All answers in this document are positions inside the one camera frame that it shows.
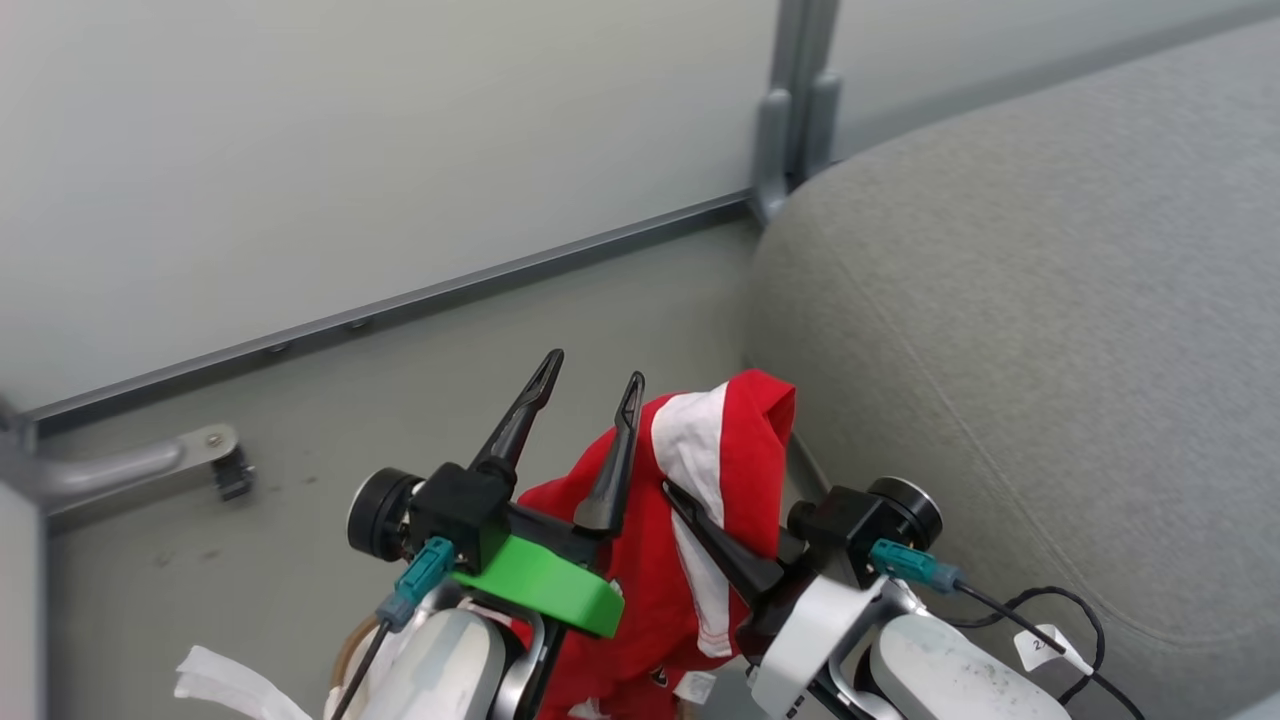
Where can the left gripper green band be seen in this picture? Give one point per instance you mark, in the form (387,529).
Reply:
(545,585)

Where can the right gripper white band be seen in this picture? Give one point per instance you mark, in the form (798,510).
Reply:
(810,640)

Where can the red white clothing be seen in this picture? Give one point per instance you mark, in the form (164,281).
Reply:
(720,450)

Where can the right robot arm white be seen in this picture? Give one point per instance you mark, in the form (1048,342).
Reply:
(950,675)

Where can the small black caster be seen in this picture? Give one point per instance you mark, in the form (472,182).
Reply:
(233,475)

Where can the grey fabric sofa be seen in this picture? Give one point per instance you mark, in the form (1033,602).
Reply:
(1050,350)

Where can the white crumpled cloth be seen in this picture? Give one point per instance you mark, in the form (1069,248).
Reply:
(230,685)

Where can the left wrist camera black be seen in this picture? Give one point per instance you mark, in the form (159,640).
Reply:
(440,510)

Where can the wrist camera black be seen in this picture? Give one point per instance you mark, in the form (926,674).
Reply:
(440,510)
(860,525)

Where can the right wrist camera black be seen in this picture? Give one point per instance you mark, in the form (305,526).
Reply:
(860,525)

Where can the long grey partition rail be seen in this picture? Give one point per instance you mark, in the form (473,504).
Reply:
(400,305)

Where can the grey partition post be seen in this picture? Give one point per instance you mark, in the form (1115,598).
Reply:
(795,110)

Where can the short grey partition rail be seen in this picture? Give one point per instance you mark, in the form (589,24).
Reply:
(1050,70)

